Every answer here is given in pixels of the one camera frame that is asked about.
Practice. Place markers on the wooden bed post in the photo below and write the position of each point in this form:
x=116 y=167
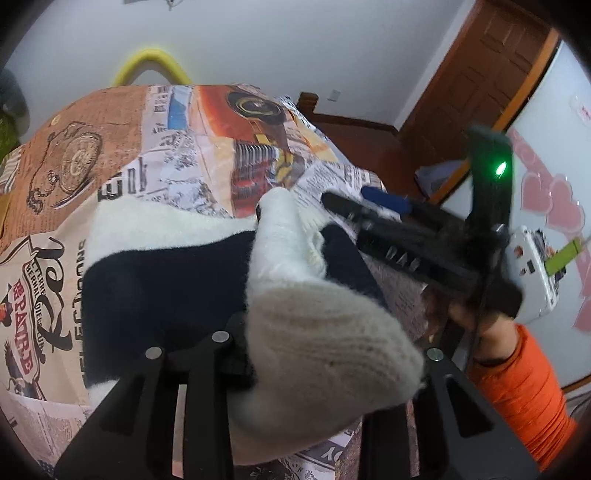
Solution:
x=307 y=102

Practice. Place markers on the printed newspaper pattern bedspread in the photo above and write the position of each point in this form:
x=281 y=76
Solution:
x=213 y=150

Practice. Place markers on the brown wooden door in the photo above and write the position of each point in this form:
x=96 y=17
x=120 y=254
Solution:
x=490 y=69

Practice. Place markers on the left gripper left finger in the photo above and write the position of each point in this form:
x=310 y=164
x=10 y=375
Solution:
x=166 y=397

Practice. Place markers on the white wall socket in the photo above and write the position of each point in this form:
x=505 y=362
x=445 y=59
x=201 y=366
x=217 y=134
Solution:
x=334 y=96

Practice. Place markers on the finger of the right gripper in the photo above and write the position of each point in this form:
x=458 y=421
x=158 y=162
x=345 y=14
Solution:
x=396 y=203
x=363 y=215

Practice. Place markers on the person right hand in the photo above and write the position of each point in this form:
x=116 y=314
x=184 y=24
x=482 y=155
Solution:
x=495 y=334

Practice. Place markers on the white wardrobe with heart stickers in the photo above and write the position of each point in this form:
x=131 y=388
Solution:
x=551 y=138

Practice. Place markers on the yellow foam padded bed rail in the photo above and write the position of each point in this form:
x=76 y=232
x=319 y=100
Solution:
x=151 y=59

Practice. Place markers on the grey jacket on pile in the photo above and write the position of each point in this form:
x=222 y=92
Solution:
x=13 y=102

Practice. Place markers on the black white striped sweater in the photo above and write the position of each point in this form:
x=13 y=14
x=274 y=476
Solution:
x=323 y=346

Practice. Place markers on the green patterned storage hamper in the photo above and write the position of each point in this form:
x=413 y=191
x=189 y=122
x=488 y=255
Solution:
x=9 y=139

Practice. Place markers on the orange sleeve forearm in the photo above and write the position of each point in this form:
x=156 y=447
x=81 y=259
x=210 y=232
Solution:
x=525 y=392

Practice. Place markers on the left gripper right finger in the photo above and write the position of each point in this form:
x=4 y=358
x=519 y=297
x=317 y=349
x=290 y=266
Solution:
x=459 y=434

